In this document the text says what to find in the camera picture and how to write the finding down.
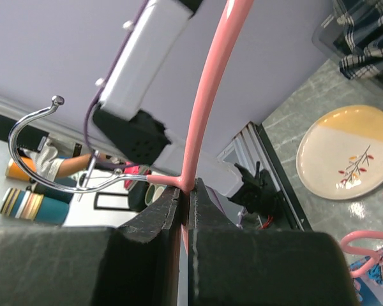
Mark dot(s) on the cream floral plate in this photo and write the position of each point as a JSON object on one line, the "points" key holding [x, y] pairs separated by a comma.
{"points": [[341, 155]]}

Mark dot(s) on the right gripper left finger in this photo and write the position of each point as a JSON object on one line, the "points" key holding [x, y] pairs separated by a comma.
{"points": [[134, 264]]}

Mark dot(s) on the pink clothes hanger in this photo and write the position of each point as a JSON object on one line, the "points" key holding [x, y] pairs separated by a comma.
{"points": [[116, 109]]}

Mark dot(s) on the clear plastic bin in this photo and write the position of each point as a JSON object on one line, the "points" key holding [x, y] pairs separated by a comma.
{"points": [[328, 38]]}

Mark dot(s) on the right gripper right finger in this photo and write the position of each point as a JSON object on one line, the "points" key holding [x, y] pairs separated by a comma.
{"points": [[232, 266]]}

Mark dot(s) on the orange cup in background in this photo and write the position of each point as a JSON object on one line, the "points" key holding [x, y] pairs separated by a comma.
{"points": [[13, 171]]}

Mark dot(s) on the navy beige plaid skirt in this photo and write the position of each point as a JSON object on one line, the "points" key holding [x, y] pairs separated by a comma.
{"points": [[361, 40]]}

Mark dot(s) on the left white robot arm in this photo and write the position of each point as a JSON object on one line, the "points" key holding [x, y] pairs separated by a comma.
{"points": [[158, 96]]}

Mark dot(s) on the striped cup stack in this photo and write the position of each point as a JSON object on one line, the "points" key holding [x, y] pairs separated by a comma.
{"points": [[30, 206]]}

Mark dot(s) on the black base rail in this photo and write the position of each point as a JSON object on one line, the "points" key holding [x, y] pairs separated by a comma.
{"points": [[252, 148]]}

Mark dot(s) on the person in background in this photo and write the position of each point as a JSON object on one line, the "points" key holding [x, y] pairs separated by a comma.
{"points": [[56, 160]]}

